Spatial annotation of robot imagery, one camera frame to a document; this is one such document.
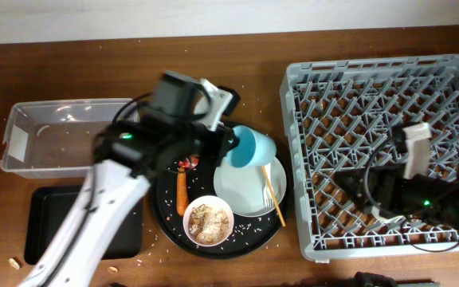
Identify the black rectangular tray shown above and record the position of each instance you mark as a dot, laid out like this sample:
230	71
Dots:
48	209

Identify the orange carrot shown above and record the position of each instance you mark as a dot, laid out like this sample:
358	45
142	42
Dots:
182	201

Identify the wooden chopstick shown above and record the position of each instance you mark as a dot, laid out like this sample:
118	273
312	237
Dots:
272	195

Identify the peanut shell on table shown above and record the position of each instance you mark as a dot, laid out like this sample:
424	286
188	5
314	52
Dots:
113	269
14	263

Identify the grey plastic dishwasher rack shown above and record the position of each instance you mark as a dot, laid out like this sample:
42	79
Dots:
336	113

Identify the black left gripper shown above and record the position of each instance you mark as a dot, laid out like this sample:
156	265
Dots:
228	139

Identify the round black tray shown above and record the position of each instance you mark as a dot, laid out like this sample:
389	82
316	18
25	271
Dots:
249	233

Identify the white bowl with food scraps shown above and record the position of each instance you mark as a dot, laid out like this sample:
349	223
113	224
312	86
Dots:
208	221

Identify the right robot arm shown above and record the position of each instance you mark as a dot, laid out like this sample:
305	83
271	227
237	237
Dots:
403	190

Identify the white plastic fork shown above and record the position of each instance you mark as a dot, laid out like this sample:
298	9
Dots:
268	199

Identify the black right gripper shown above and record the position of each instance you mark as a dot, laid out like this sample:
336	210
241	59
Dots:
377	176

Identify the grey round plate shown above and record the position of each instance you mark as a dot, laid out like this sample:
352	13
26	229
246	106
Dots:
241	189

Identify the blue plastic cup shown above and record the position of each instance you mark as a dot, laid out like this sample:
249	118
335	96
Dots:
253	149

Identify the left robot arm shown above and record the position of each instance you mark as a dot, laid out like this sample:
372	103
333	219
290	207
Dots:
182	117

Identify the white plastic cup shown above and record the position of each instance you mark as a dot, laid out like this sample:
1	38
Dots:
384	216

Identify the red snack wrapper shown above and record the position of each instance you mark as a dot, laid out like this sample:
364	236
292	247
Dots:
189	163

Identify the clear plastic bin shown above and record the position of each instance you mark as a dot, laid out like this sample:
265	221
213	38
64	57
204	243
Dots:
52	139

